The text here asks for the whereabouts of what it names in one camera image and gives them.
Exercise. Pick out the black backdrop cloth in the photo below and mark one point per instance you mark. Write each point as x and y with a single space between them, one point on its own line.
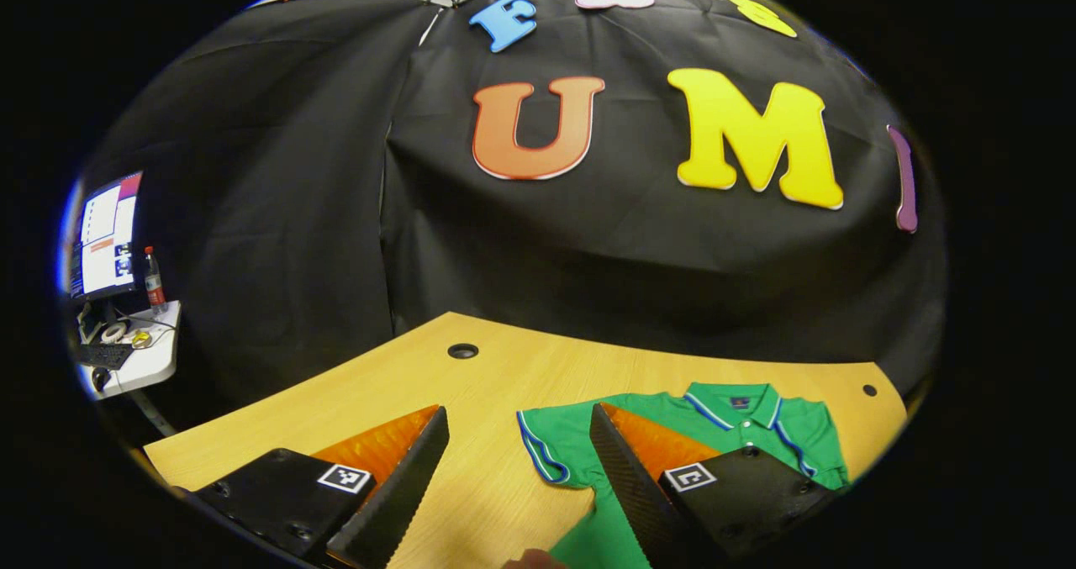
588 258

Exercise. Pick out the white tape roll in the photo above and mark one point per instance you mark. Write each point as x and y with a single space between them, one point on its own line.
113 332

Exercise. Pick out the small yellow object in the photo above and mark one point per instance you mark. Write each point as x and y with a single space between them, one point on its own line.
141 339

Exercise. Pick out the black keyboard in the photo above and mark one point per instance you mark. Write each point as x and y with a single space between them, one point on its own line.
105 355

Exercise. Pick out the black computer mouse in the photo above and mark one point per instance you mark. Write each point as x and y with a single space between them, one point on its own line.
102 378

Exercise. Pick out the green T-shirt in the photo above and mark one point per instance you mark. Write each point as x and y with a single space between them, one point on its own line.
580 447

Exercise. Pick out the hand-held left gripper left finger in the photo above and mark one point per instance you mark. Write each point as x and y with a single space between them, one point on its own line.
403 493

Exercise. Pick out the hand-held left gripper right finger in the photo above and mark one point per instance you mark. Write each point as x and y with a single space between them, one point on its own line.
635 493

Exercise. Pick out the computer monitor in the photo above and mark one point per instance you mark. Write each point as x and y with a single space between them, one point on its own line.
105 237

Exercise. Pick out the plastic bottle with red label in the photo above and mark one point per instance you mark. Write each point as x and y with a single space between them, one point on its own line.
154 287

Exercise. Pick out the white side table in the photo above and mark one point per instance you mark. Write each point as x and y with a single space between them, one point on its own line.
151 367

